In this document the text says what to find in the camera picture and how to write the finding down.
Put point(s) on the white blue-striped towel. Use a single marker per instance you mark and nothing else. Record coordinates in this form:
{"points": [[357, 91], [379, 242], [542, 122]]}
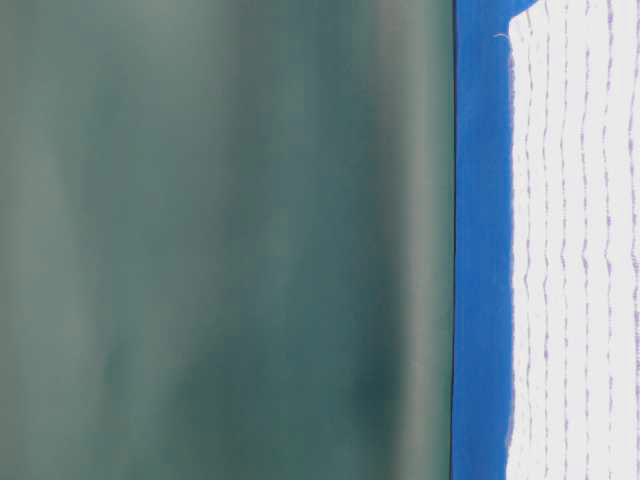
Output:
{"points": [[575, 241]]}

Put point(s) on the blurred green panel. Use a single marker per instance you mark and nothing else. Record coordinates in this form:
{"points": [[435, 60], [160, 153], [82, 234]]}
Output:
{"points": [[226, 239]]}

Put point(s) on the blue table cloth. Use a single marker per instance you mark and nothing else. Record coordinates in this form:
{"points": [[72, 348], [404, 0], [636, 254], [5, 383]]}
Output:
{"points": [[482, 350]]}

